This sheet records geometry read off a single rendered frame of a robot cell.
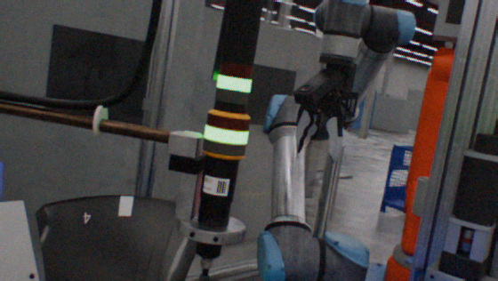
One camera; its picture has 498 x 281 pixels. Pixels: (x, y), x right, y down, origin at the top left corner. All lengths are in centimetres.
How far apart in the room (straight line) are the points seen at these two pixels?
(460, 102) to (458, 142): 10
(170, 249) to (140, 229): 5
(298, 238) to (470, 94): 52
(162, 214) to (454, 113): 82
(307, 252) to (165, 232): 58
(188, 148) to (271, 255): 71
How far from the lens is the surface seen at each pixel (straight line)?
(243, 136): 51
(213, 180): 51
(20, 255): 88
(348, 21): 106
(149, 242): 69
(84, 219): 72
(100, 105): 56
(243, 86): 50
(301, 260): 121
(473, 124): 131
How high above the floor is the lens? 162
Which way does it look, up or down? 7 degrees down
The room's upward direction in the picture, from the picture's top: 9 degrees clockwise
